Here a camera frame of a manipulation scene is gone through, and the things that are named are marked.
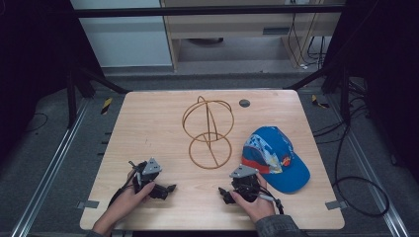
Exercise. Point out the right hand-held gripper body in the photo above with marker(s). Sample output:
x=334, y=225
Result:
x=245, y=184

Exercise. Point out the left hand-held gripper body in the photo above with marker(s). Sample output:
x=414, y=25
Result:
x=151, y=167

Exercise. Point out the blue baseball cap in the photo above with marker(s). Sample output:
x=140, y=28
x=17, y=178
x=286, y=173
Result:
x=280, y=161

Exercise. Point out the person's right hand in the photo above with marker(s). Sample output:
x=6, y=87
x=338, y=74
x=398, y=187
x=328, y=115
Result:
x=260, y=209

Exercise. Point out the person's left hand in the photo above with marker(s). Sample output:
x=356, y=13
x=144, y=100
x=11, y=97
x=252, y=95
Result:
x=126, y=204

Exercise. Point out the yellow black tape strip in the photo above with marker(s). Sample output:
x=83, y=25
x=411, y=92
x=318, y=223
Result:
x=318, y=102
x=106, y=106

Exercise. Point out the grey table grommet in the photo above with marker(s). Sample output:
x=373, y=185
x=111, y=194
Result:
x=244, y=103

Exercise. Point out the black metal stand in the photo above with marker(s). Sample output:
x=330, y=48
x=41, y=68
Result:
x=71, y=98
x=344, y=95

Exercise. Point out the white cabinet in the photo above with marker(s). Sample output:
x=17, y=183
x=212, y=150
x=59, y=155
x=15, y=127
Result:
x=125, y=39

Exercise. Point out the dark curtain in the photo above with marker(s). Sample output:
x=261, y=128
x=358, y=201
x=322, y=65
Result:
x=36, y=59
x=388, y=65

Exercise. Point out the light wooden desk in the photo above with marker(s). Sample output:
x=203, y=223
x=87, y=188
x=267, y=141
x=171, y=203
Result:
x=230, y=24

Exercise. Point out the grey table bracket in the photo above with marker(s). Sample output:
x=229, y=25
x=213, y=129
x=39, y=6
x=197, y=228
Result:
x=336, y=205
x=88, y=204

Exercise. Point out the aluminium floor rail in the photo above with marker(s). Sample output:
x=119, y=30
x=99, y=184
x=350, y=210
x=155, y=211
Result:
x=369, y=171
x=49, y=171

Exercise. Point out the black horizontal frame bar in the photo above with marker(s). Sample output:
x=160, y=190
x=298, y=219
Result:
x=197, y=11

